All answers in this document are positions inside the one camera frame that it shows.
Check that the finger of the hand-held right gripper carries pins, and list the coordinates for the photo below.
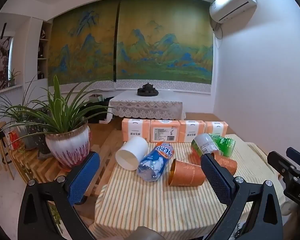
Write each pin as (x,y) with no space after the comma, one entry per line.
(297,156)
(280,162)

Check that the blue label plastic bottle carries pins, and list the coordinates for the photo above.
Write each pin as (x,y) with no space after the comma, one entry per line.
(155,162)

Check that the orange tissue pack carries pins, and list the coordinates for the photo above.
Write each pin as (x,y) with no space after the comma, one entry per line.
(191,130)
(165,131)
(135,130)
(216,128)

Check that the green plastic bottle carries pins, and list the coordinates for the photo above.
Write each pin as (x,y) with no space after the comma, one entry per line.
(225,145)

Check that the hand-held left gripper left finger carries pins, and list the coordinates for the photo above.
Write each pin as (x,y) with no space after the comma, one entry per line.
(82,178)

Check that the striped tablecloth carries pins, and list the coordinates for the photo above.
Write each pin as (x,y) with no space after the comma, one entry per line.
(145,205)

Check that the white paper cup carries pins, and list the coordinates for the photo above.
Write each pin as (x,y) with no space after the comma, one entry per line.
(132,153)

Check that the orange paper cup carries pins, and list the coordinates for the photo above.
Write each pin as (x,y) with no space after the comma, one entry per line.
(227,164)
(190,173)

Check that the air conditioner pipe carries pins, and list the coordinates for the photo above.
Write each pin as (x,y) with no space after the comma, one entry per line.
(218,30)

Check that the potted plant purple-white pot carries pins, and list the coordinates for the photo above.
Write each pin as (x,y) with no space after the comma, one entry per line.
(67,150)

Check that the wooden slatted rack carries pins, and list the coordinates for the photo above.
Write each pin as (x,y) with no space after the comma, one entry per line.
(38,168)

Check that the black bag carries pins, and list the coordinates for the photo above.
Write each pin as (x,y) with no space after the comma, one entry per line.
(96,110)

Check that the landscape wall hanging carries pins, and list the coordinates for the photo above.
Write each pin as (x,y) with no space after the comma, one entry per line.
(165,42)
(82,45)

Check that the red plastic bag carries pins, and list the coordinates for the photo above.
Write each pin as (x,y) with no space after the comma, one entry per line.
(14,140)

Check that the potted plant dark pot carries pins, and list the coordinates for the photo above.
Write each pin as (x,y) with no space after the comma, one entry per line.
(32,138)

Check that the pale yellow cloth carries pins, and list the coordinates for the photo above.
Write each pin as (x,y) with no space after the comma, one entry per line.
(258,152)

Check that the paper shopping bag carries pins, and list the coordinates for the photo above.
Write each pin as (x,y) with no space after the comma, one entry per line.
(95,98)

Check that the dark tea set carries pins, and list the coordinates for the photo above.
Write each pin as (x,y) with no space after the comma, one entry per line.
(147,90)

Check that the white wall shelf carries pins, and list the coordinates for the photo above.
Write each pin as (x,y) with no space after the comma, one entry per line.
(43,52)

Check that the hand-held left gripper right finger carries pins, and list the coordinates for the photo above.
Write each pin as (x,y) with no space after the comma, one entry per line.
(216,180)

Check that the table with lace cloth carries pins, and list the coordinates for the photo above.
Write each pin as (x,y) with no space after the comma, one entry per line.
(145,106)

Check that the white air conditioner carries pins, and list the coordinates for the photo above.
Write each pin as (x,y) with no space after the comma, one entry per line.
(231,1)

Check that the small windowsill plant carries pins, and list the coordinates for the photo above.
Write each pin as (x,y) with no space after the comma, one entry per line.
(12,77)

